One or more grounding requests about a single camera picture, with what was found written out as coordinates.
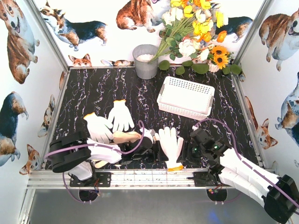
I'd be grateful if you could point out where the yellow dotted knit glove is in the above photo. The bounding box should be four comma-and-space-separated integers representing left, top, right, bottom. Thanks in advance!
155, 126, 184, 172

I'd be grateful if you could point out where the white plastic storage basket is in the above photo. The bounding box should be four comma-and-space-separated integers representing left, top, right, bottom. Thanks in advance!
157, 76, 215, 121

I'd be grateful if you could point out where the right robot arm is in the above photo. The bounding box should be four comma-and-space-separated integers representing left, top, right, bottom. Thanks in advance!
183, 128, 299, 224

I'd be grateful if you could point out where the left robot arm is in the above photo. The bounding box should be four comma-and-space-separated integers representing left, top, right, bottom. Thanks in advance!
45, 129, 168, 181

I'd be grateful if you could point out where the cream leather glove rear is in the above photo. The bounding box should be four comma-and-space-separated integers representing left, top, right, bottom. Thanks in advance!
113, 131, 141, 144

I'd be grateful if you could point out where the cream leather glove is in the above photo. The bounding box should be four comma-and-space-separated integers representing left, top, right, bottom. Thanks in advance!
113, 131, 141, 144
94, 161, 108, 169

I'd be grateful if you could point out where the white knit glove upper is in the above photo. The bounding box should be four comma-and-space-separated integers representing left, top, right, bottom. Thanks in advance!
108, 99, 135, 133

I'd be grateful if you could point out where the white knit glove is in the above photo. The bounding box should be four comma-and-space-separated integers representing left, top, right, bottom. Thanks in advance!
108, 99, 135, 133
83, 112, 113, 144

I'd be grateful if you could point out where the cream leather glove front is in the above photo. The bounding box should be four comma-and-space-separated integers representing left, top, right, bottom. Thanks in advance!
94, 161, 108, 169

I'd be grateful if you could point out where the white knit glove left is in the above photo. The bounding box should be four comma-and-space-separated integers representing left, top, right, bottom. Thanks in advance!
83, 112, 113, 144

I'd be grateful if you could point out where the sunflower pot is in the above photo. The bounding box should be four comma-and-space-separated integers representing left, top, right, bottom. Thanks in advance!
207, 45, 234, 72

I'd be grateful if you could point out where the grey metal bucket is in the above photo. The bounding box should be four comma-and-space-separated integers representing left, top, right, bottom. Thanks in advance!
132, 44, 158, 80

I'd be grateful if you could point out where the artificial flower bouquet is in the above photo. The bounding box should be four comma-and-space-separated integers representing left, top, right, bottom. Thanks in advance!
152, 0, 228, 62

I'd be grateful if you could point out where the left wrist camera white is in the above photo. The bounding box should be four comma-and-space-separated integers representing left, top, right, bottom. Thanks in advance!
140, 128, 156, 141

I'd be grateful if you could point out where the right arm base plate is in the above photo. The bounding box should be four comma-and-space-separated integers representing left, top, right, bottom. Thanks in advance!
193, 172, 221, 187

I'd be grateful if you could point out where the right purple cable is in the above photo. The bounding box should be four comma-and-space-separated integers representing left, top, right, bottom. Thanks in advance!
195, 118, 299, 206

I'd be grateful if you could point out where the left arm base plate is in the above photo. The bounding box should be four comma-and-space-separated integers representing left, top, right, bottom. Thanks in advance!
70, 172, 112, 187

